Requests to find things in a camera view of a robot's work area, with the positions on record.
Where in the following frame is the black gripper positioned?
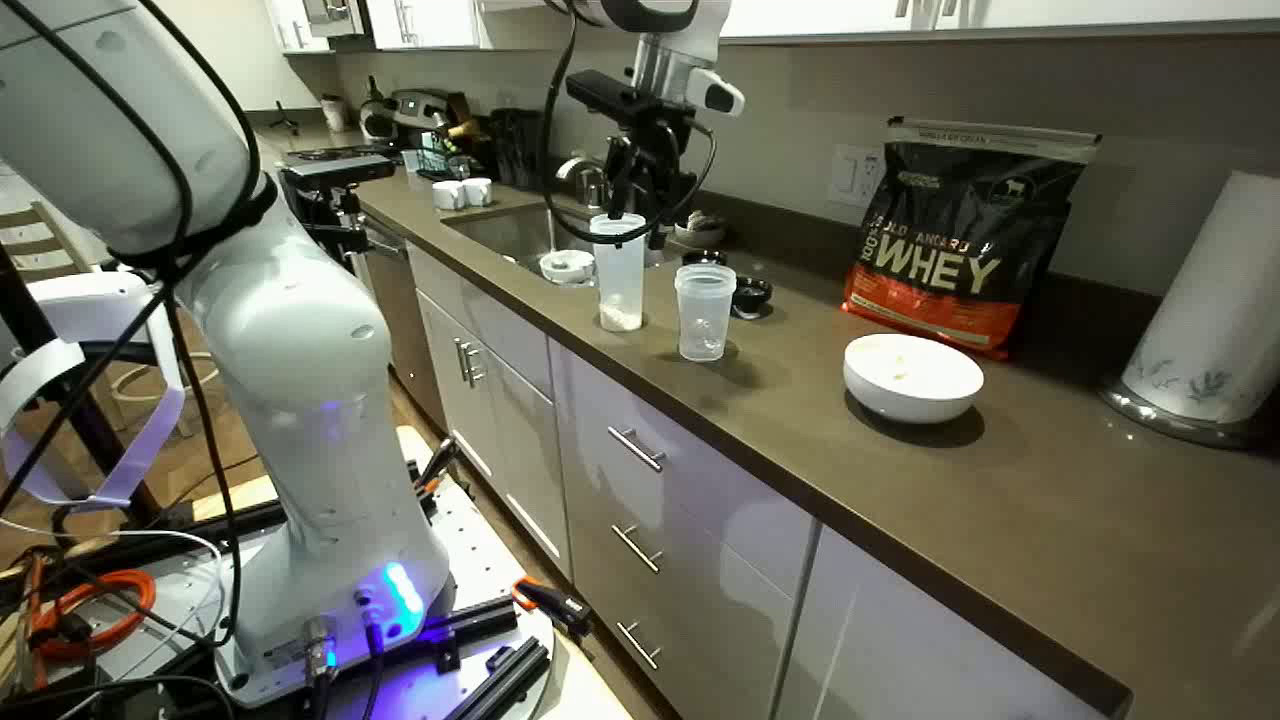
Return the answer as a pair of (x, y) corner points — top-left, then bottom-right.
(604, 103), (701, 223)

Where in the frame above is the tall translucent plastic cup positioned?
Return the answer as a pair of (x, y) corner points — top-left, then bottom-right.
(588, 214), (651, 336)

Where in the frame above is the short translucent plastic cup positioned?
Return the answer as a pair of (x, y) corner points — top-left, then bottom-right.
(672, 261), (740, 368)

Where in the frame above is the chrome kitchen faucet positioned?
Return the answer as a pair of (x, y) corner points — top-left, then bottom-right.
(552, 147), (613, 222)

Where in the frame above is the small white round dish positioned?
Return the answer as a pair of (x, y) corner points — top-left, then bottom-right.
(537, 250), (601, 291)

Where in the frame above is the stainless steel sink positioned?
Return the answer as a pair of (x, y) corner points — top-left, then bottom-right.
(445, 195), (601, 282)

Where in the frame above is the small black dish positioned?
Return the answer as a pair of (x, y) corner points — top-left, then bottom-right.
(729, 269), (781, 323)

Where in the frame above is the black coffee machine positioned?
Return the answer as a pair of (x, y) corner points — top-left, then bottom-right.
(359, 83), (489, 181)

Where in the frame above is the black red whey protein bag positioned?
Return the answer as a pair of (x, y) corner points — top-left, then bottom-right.
(836, 111), (1105, 364)

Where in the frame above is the white ceramic bowl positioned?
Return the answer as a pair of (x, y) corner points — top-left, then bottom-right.
(842, 332), (994, 429)

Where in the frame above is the black orange bar clamp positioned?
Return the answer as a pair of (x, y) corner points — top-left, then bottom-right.
(409, 433), (466, 522)
(507, 574), (601, 646)

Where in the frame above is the grey base cabinet with drawers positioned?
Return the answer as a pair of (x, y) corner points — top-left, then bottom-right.
(404, 240), (1113, 720)

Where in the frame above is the perforated robot mounting table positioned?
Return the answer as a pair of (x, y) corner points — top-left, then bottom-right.
(76, 424), (582, 720)

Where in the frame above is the white paper towel roll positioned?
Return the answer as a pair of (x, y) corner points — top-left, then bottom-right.
(1100, 168), (1280, 450)

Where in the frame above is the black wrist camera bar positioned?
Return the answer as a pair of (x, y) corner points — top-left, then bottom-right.
(565, 70), (672, 127)

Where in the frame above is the white wall outlet plate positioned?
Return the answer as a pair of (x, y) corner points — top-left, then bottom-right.
(830, 141), (887, 207)

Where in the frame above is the silver cabinet door handle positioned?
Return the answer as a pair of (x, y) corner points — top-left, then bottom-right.
(451, 332), (489, 393)

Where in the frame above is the silver drawer bar handle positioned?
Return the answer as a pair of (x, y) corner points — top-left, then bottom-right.
(613, 618), (670, 677)
(607, 522), (670, 581)
(604, 419), (670, 477)

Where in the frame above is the white upper wall cabinet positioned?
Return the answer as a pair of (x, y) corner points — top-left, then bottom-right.
(715, 0), (1280, 48)
(261, 0), (571, 56)

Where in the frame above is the black stereo camera on stand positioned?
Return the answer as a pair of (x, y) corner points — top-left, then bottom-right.
(276, 147), (404, 264)

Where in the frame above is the white plastic frame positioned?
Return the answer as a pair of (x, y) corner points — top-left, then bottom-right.
(0, 264), (191, 513)

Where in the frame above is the orange cable coil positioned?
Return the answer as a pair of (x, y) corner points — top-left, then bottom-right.
(29, 565), (161, 673)

